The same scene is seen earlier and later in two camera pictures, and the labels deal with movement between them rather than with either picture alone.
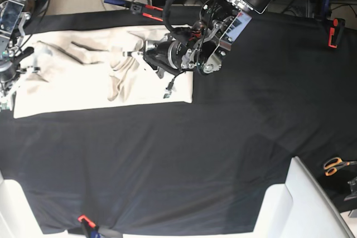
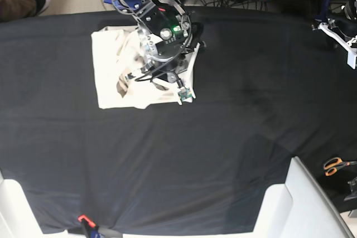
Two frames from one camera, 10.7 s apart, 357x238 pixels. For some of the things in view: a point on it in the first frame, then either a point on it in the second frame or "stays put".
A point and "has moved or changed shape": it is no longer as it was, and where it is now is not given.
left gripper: [8, 69] -> [170, 57]
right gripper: [169, 56] -> [346, 23]
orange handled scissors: [331, 165] stays put
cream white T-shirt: [84, 69] has moved or changed shape
